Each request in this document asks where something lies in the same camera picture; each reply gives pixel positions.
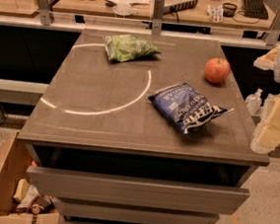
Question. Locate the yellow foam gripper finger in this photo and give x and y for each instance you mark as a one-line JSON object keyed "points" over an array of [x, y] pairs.
{"points": [[267, 133]]}

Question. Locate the green jalapeno chip bag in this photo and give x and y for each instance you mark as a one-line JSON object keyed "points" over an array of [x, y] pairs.
{"points": [[121, 48]]}

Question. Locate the blue kettle chip bag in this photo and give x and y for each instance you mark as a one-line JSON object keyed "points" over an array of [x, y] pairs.
{"points": [[185, 108]]}

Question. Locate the clear plastic bottle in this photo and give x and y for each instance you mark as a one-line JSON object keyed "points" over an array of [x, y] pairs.
{"points": [[253, 101]]}

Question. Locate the red apple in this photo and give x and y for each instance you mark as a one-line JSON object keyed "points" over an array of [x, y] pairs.
{"points": [[217, 70]]}

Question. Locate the black keyboard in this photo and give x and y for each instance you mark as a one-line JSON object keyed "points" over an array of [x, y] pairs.
{"points": [[255, 9]]}

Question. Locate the black bowl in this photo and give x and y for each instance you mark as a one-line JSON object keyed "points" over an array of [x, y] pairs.
{"points": [[229, 9]]}

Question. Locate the patterned mug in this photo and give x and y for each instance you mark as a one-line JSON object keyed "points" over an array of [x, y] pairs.
{"points": [[215, 13]]}

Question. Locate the white power strip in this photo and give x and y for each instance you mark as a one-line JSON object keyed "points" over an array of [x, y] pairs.
{"points": [[179, 5]]}

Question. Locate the grey drawer cabinet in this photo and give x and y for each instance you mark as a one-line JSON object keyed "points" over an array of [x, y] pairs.
{"points": [[106, 156]]}

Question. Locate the white cup on saucer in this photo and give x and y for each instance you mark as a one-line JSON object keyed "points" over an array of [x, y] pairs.
{"points": [[123, 8]]}

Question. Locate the cardboard box with clutter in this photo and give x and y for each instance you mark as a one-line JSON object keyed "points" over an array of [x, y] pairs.
{"points": [[14, 161]]}

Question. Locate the metal bracket right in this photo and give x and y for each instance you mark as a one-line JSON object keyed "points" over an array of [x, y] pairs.
{"points": [[272, 35]]}

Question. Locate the metal bracket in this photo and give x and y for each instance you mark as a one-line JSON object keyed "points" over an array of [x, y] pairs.
{"points": [[157, 17], [272, 35], [46, 17]]}

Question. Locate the metal bracket middle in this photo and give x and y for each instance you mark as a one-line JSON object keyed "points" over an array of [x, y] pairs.
{"points": [[157, 17]]}

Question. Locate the glass barrier rail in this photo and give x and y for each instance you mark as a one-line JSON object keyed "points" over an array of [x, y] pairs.
{"points": [[78, 22]]}

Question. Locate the metal bracket left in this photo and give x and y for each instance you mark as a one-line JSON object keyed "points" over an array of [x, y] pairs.
{"points": [[46, 17]]}

